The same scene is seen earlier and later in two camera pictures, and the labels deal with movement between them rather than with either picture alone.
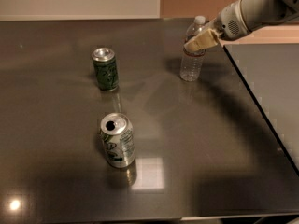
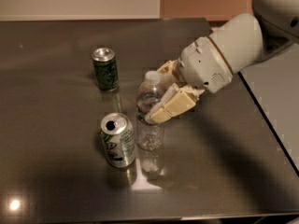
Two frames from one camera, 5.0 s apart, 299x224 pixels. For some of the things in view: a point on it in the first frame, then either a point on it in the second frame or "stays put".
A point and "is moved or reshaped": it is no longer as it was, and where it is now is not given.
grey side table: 270,72 stays put
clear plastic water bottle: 192,63 is moved or reshaped
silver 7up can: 117,133 stays put
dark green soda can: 105,65 stays put
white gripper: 228,22 to 204,64
